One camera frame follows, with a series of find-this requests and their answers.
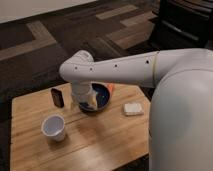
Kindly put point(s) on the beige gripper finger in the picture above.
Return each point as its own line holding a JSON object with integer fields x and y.
{"x": 74, "y": 102}
{"x": 93, "y": 102}

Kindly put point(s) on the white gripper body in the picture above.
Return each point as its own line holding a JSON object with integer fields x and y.
{"x": 81, "y": 92}

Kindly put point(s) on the dark blue ceramic bowl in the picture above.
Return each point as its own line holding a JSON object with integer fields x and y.
{"x": 102, "y": 99}

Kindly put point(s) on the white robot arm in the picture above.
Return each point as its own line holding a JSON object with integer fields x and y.
{"x": 181, "y": 111}

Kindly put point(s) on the orange object behind bowl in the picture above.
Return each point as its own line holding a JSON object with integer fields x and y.
{"x": 110, "y": 87}

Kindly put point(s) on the white paper cup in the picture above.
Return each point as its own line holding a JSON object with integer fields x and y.
{"x": 53, "y": 127}

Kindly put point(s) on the wooden table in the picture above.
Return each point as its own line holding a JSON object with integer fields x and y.
{"x": 99, "y": 142}

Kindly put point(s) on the white folded napkin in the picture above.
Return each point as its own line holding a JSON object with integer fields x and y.
{"x": 131, "y": 109}

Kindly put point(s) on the black cabinet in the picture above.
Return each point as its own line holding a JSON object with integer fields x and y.
{"x": 182, "y": 24}

